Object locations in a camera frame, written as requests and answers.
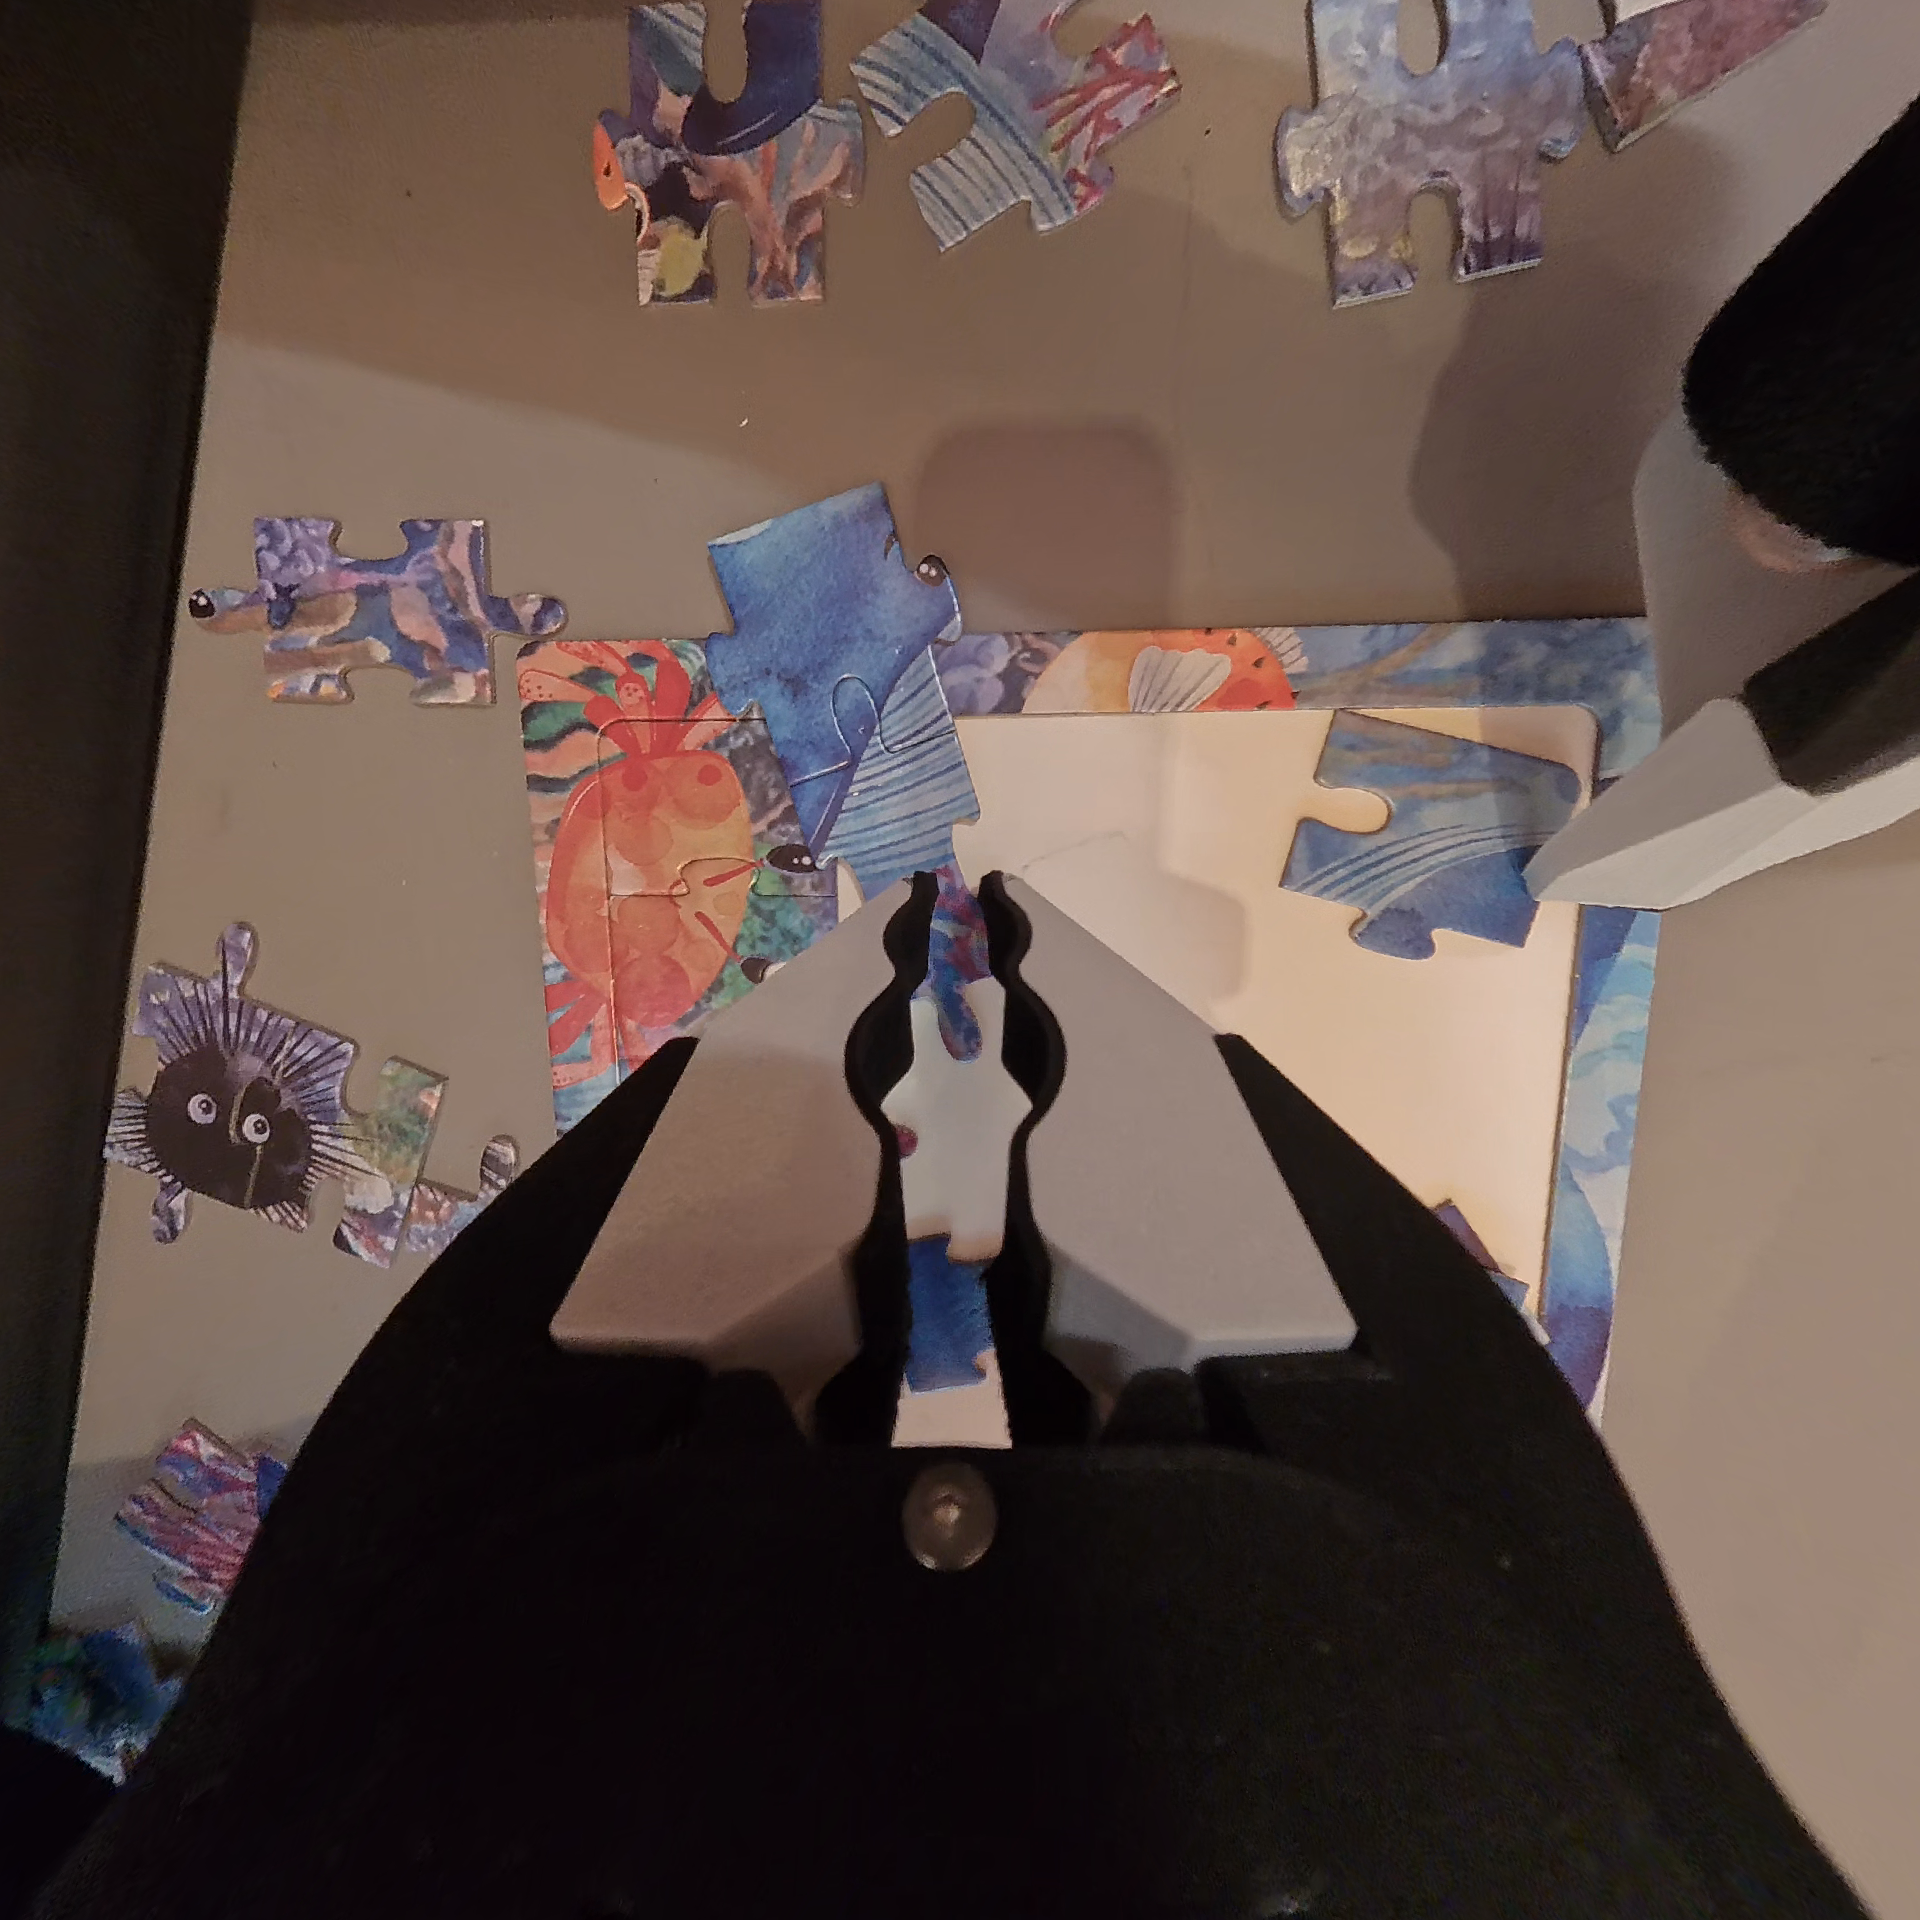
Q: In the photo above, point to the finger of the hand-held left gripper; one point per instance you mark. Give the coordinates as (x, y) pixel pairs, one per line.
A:
(1682, 824)

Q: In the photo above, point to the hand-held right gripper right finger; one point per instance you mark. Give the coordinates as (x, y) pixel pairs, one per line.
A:
(1185, 1200)

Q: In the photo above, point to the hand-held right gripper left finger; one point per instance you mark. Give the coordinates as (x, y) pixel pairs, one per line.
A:
(722, 1200)

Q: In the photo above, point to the sea print jigsaw puzzle board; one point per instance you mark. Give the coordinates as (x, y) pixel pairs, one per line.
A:
(1350, 1050)

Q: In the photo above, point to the blue swoosh corner puzzle piece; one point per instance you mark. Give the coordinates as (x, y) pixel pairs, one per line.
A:
(1438, 841)

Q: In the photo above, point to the joined orange crab puzzle pieces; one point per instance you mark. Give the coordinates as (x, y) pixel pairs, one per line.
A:
(661, 841)

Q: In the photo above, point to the striped whale belly puzzle piece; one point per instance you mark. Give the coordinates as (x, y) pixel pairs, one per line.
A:
(900, 780)

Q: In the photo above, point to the dark blue whale eye piece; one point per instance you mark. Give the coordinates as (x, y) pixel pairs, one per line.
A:
(810, 632)

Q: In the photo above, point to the grey blue white puzzle piece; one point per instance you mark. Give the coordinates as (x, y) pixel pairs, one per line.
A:
(1682, 76)

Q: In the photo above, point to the pale blue zebra-striped puzzle piece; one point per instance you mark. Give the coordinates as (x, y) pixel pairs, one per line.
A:
(1408, 150)

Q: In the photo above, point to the black spiny fish puzzle piece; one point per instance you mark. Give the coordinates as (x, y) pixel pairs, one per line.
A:
(225, 1117)

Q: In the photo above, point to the blue purple puzzle piece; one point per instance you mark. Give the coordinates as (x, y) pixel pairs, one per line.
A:
(376, 615)

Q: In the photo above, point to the blue green reef puzzle piece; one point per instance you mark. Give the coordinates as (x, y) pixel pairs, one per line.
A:
(103, 1694)

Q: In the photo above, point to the black mesh chair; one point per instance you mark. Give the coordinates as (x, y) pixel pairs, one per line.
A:
(88, 601)

